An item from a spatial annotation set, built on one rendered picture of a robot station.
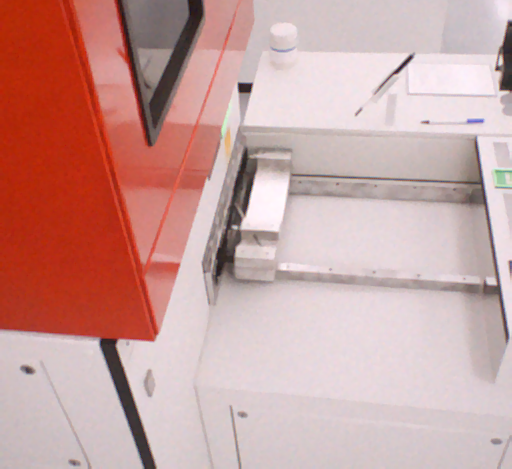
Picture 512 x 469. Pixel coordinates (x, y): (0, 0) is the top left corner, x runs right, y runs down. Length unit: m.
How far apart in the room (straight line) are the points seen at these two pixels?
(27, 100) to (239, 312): 0.84
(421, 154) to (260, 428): 0.71
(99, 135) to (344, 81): 1.17
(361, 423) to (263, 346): 0.23
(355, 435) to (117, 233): 0.78
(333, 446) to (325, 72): 0.91
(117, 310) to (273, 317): 0.60
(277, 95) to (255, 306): 0.57
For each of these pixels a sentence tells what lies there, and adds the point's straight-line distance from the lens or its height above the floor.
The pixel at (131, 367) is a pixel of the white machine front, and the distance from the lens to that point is 0.89.
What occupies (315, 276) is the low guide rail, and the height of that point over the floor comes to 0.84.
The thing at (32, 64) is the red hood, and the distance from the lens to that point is 0.59.
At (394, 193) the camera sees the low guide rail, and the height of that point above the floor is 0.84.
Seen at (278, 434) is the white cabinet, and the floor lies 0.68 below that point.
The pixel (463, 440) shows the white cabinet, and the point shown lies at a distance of 1.33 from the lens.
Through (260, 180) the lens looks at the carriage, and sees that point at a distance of 1.54.
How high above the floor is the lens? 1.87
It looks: 43 degrees down
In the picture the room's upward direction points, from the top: 5 degrees counter-clockwise
